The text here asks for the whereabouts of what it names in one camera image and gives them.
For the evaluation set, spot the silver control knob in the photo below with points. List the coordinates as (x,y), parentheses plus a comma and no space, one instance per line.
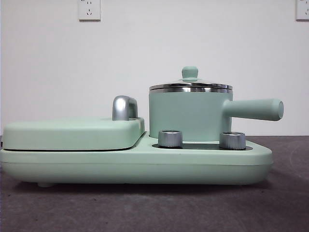
(170,139)
(233,140)

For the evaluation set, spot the green hinged griddle cover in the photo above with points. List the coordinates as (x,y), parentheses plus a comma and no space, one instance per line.
(72,133)

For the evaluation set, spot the glass lid with green knob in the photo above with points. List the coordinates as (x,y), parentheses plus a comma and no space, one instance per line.
(190,72)

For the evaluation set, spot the green breakfast machine base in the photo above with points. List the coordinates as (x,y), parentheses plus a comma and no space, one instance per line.
(144,164)

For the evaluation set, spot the white wall outlet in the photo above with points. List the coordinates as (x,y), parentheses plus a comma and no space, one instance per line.
(303,9)
(89,10)

